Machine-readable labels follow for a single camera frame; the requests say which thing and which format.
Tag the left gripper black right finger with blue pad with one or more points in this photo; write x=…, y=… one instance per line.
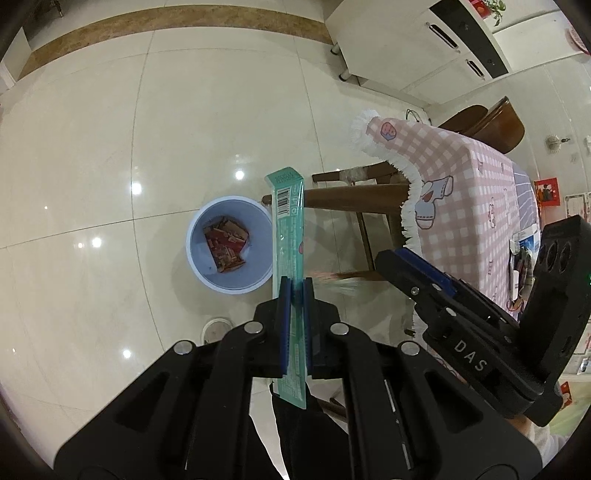
x=408, y=417

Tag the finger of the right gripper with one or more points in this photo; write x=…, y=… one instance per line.
x=422, y=281

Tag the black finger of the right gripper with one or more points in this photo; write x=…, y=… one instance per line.
x=484, y=357

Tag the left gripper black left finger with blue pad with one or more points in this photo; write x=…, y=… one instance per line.
x=187, y=415

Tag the teal toothpaste box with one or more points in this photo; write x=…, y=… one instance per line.
x=287, y=215

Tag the red snack wrapper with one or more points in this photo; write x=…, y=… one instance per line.
x=225, y=240

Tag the white fleece sleeve forearm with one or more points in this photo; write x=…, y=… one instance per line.
x=548, y=444

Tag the light blue trash bin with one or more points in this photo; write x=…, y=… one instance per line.
x=258, y=253

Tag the pink checkered tablecloth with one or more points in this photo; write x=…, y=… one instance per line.
x=458, y=213

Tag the white blue carton box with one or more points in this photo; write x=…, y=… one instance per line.
x=524, y=248

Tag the wooden table leg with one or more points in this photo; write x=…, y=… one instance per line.
x=386, y=199

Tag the purple grid table mat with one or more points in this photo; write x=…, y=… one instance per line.
x=524, y=219

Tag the brown wooden chair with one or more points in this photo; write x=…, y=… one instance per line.
x=498, y=127

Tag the white black sideboard cabinet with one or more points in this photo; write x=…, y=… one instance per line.
x=425, y=52

